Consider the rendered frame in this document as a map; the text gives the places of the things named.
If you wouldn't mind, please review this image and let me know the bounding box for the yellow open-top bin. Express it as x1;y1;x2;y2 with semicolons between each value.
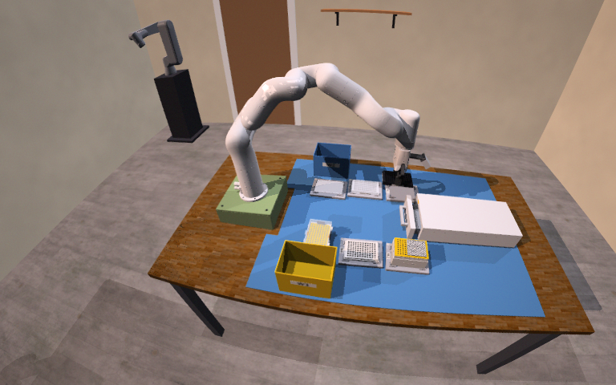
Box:
275;240;337;298

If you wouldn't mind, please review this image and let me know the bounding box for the blue bench mat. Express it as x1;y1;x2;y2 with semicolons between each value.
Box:
246;159;545;317

